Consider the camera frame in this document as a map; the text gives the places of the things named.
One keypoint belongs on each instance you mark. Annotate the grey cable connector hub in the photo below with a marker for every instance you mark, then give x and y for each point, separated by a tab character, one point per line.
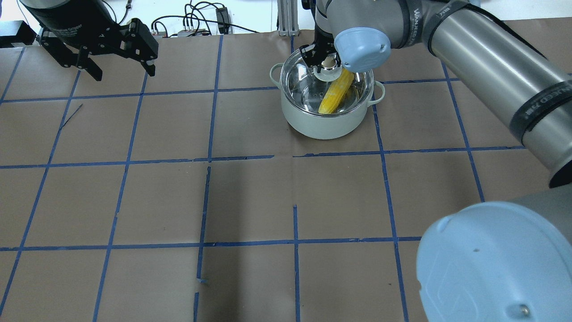
191	33

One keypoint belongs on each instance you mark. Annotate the pale green metal pot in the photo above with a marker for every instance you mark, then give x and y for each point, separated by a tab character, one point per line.
324	128

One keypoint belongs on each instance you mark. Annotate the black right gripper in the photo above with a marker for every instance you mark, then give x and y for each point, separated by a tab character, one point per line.
322	44

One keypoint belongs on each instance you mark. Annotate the yellow corn cob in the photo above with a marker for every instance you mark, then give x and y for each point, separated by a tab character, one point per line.
336	93

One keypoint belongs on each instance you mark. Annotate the black power adapter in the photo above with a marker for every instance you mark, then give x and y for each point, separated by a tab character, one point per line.
223	20

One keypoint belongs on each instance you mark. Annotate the glass pot lid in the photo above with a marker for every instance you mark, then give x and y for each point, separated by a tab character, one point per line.
305	92

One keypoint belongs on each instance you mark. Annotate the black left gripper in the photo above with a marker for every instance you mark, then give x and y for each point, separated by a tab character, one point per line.
71	21

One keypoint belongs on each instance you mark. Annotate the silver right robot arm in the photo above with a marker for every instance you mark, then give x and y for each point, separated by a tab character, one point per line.
497	261

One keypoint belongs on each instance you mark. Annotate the black device on left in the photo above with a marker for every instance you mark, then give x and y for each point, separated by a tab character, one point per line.
16	34

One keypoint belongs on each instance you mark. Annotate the aluminium frame post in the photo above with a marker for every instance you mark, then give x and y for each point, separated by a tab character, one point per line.
288	18

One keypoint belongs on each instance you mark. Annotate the brown paper table cover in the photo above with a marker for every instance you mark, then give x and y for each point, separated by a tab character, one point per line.
187	197

